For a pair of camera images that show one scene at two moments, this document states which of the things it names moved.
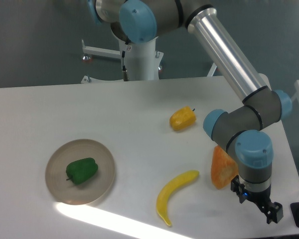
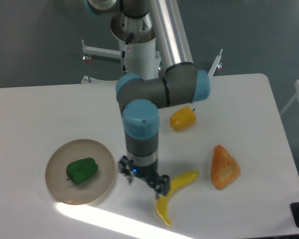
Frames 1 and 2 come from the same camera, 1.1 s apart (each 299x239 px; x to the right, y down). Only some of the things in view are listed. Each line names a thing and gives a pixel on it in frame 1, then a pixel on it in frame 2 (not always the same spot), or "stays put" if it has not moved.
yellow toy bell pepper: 183,118 stays put
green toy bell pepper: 80,170 stays put
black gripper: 261,198 -> 160,183
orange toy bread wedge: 223,168 stays put
